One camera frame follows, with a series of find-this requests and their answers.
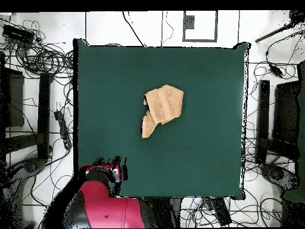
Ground black tripod leg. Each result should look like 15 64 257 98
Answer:
254 10 305 44

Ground black cable tangle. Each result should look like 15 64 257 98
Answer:
0 18 74 79

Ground tan terry towel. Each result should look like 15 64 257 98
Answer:
141 83 185 139

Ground black floor cable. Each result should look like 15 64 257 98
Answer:
122 10 147 47

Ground grey chair base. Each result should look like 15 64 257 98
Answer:
0 157 48 229
259 163 301 194

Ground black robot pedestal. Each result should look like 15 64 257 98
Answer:
142 197 183 228

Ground dark flat panel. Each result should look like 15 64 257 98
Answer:
272 80 301 145
0 67 25 128

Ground black floor bar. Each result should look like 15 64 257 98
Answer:
256 79 271 165
37 72 52 160

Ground small black cable adapter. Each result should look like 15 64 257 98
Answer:
269 64 285 79

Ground long black power strip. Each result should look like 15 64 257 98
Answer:
210 197 233 227

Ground dark green tablecloth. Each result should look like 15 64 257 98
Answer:
72 38 251 201

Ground black power brick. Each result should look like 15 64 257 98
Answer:
2 24 36 42

